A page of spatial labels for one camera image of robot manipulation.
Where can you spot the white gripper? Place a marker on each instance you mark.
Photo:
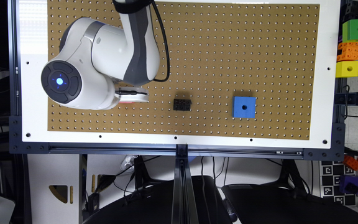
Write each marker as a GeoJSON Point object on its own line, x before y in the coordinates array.
{"type": "Point", "coordinates": [133, 94]}

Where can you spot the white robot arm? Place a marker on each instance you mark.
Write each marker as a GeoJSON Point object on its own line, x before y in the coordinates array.
{"type": "Point", "coordinates": [99, 65]}

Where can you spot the orange block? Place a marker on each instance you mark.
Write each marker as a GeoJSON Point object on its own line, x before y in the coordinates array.
{"type": "Point", "coordinates": [347, 51]}

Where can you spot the purple block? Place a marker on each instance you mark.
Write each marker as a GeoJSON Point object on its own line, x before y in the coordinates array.
{"type": "Point", "coordinates": [348, 184]}

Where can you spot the brown pegboard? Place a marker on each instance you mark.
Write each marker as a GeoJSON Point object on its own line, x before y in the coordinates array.
{"type": "Point", "coordinates": [216, 52]}

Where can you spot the black office chair left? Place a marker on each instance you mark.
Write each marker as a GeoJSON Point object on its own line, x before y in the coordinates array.
{"type": "Point", "coordinates": [155, 206]}

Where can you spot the black office chair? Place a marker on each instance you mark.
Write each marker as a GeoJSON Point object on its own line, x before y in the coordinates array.
{"type": "Point", "coordinates": [261, 204]}
{"type": "Point", "coordinates": [155, 206]}

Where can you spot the blue cube with hole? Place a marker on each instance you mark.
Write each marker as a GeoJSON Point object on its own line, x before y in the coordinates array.
{"type": "Point", "coordinates": [243, 107]}

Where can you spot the black office chair right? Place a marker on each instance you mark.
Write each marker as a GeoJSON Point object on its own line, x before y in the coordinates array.
{"type": "Point", "coordinates": [261, 204]}

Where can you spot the fiducial marker sheet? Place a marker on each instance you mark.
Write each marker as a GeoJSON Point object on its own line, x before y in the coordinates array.
{"type": "Point", "coordinates": [330, 173]}

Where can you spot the yellow cube with hole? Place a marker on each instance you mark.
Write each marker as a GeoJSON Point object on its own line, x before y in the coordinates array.
{"type": "Point", "coordinates": [347, 69]}

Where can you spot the green cube with hole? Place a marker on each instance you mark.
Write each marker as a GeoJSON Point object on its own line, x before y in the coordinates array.
{"type": "Point", "coordinates": [350, 31]}

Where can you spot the dark aluminium table frame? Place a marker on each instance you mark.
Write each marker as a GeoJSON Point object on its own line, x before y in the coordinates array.
{"type": "Point", "coordinates": [29, 136]}

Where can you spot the black block on frame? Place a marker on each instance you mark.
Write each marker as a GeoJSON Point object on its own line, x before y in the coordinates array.
{"type": "Point", "coordinates": [349, 11]}

